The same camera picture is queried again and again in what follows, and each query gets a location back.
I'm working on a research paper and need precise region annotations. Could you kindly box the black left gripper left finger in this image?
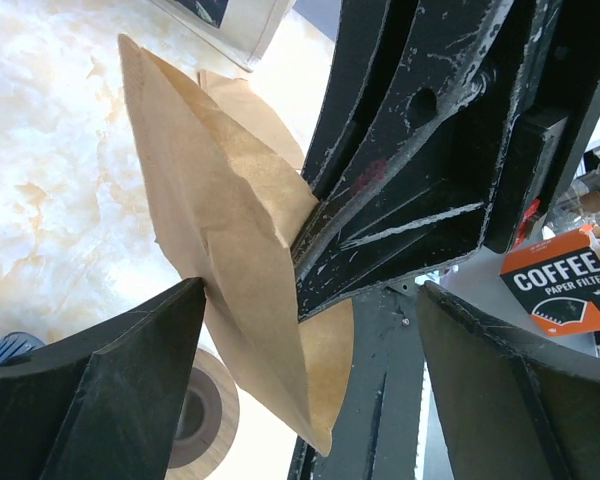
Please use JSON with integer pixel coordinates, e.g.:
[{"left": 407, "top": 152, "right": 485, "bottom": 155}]
[{"left": 0, "top": 278, "right": 205, "bottom": 479}]

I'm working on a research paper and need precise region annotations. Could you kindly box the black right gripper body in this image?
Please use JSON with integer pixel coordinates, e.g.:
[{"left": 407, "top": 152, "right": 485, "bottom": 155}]
[{"left": 484, "top": 1, "right": 600, "bottom": 253}]

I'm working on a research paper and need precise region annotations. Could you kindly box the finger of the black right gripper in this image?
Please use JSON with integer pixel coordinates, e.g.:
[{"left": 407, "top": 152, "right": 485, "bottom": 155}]
[
  {"left": 302, "top": 1, "right": 418, "bottom": 200},
  {"left": 292, "top": 1, "right": 535, "bottom": 320}
]

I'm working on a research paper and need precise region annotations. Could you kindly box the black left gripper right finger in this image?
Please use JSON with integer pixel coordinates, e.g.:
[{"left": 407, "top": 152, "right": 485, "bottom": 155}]
[{"left": 416, "top": 281, "right": 600, "bottom": 479}]

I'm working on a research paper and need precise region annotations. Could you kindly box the dark wooden dripper ring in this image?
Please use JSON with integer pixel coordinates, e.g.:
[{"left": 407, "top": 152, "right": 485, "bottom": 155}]
[{"left": 167, "top": 348, "right": 241, "bottom": 470}]

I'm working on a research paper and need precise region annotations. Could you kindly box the brown paper coffee filter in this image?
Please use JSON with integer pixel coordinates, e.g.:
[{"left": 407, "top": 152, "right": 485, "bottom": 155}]
[{"left": 118, "top": 35, "right": 354, "bottom": 455}]

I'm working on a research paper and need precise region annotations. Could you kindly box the blue glass dripper near pitcher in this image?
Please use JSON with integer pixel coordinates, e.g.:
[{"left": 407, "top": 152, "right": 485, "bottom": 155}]
[{"left": 0, "top": 332, "right": 45, "bottom": 365}]

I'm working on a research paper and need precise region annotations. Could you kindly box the orange coffee filter box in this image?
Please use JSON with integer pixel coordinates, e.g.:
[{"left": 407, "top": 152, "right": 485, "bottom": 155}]
[{"left": 500, "top": 225, "right": 600, "bottom": 337}]

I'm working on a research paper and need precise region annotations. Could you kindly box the cream canvas tote bag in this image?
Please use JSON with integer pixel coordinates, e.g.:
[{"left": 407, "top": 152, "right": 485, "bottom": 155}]
[{"left": 156, "top": 0, "right": 295, "bottom": 72}]

